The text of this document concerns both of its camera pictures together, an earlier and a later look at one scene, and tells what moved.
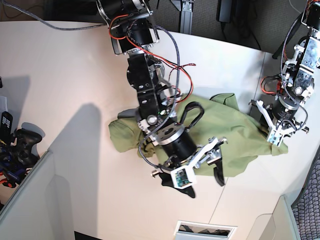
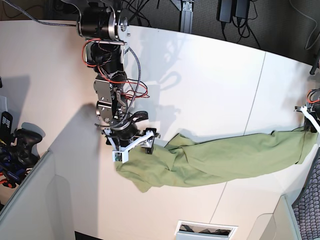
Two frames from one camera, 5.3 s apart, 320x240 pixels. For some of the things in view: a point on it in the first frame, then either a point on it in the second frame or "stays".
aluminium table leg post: [186, 21] stays
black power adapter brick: [224, 11] stays
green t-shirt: [221, 118] -> [183, 162]
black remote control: [6, 122] stays
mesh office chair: [306, 208] stays
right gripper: [282, 115] -> [312, 120]
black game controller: [25, 139] stays
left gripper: [182, 150] -> [146, 140]
